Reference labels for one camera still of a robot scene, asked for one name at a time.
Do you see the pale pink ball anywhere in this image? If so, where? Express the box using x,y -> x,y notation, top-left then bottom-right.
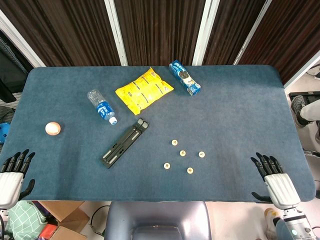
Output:
45,121 -> 62,137

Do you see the yellow snack bag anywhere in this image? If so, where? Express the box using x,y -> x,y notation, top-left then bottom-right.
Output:
114,66 -> 175,116

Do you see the brown cardboard box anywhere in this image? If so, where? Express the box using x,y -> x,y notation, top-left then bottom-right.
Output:
38,201 -> 90,240

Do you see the clear water bottle blue label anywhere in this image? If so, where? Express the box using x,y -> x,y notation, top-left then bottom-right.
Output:
86,88 -> 118,125

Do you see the person's leg in white trousers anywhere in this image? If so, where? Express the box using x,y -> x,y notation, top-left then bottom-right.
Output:
299,98 -> 320,123

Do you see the black office chair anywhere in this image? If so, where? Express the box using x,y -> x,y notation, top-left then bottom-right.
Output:
0,47 -> 29,104

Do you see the white partition post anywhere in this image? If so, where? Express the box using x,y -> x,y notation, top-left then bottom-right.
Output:
104,0 -> 129,67
0,9 -> 46,68
233,0 -> 273,66
192,0 -> 221,66

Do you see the blue table cloth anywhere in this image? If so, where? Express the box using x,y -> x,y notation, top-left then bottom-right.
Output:
0,65 -> 316,203

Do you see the grey sneaker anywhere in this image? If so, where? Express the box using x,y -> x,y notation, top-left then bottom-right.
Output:
290,95 -> 311,129

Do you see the black cable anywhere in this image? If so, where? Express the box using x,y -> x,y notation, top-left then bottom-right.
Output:
89,204 -> 111,236

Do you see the blue cookie box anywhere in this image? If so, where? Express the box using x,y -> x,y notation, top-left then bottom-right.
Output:
168,59 -> 202,97

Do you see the blue plastic bowl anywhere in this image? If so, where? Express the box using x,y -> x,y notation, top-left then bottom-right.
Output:
0,122 -> 11,146

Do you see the black folding stand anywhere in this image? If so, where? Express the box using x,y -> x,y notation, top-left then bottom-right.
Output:
101,117 -> 149,169

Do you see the green checked cloth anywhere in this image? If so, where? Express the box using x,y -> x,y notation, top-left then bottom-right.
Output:
4,200 -> 48,240

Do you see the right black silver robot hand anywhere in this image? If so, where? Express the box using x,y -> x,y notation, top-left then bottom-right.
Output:
250,151 -> 301,210

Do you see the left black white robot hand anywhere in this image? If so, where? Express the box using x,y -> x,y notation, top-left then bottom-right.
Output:
0,149 -> 36,210

